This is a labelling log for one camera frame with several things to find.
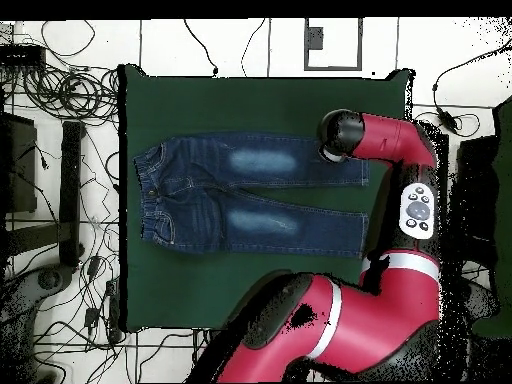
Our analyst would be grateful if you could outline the blue denim jeans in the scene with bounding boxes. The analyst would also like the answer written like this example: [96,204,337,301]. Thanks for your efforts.
[132,133,371,259]

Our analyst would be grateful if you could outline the flat black electronics box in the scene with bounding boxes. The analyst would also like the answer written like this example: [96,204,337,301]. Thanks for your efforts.
[0,44,48,68]

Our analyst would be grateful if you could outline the dark green table cloth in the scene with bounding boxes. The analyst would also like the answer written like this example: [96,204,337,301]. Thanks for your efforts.
[118,63,416,333]

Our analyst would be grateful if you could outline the small grey box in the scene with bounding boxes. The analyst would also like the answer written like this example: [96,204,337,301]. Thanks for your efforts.
[305,26,324,51]

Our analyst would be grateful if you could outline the black stand bar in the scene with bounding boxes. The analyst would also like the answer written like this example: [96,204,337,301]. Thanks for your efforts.
[58,120,86,269]

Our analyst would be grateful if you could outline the black power adapter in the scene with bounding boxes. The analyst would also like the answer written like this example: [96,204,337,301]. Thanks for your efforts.
[436,106,460,134]

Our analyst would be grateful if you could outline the black wheeled stand base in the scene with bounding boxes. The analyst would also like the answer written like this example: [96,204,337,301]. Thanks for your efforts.
[0,263,75,325]

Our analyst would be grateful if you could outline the large black box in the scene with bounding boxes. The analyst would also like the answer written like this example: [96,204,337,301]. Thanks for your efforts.
[0,111,39,215]
[453,133,501,241]

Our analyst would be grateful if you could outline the hanging dark green cloth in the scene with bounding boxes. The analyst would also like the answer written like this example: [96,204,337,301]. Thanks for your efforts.
[471,95,512,340]

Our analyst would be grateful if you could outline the black cable with plug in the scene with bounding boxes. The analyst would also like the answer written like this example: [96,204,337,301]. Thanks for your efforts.
[183,18,220,78]

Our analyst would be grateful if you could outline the grey rectangular frame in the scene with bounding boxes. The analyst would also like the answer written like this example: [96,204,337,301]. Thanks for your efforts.
[303,17,364,72]

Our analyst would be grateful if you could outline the coiled black cable bundle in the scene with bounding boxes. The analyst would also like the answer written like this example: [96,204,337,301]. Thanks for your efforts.
[21,63,120,123]

